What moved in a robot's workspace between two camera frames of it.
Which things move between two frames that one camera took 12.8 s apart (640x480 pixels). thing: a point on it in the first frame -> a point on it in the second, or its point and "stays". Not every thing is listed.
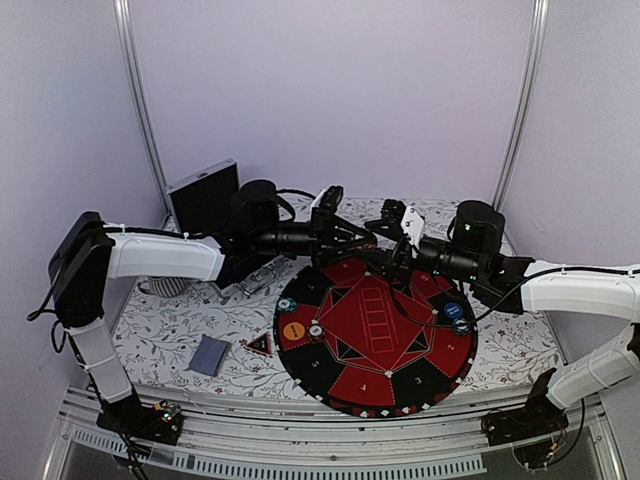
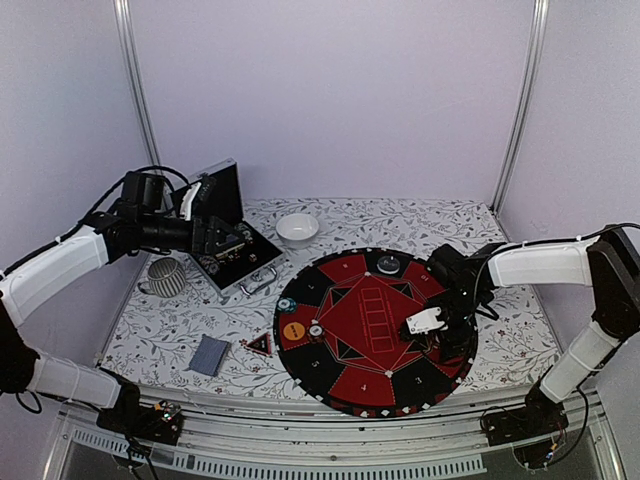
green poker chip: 286,305 stays
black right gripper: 404,251 -> 450,349
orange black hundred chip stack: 315,333 stays
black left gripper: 326,237 -> 209,246
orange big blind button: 293,331 stays
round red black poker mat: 359,338 stays
